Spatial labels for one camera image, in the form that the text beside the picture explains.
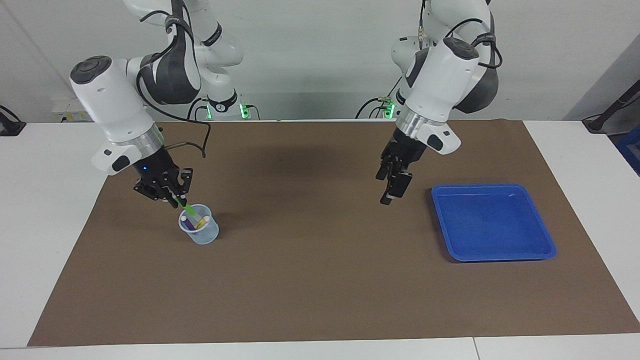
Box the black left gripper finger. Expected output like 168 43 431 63
379 170 414 206
375 155 396 182

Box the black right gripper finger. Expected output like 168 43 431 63
133 182 179 209
175 167 194 205

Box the green pen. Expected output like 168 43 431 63
175 197 202 222

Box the translucent plastic cup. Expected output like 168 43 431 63
178 203 220 246

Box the blue plastic tray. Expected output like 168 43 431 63
431 183 557 263

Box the white power strip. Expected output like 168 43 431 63
51 97 93 122

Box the brown table mat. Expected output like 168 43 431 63
27 119 640 347

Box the black stand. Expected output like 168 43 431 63
582 80 640 134

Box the blue box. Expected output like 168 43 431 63
616 125 640 177

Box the black base cable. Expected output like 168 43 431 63
355 74 404 120
187 97 209 122

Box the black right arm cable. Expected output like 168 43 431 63
136 10 212 159

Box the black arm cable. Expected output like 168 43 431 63
419 0 503 70
136 10 212 159

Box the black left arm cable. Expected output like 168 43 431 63
419 0 503 70

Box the black clamp mount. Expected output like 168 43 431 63
0 105 27 137

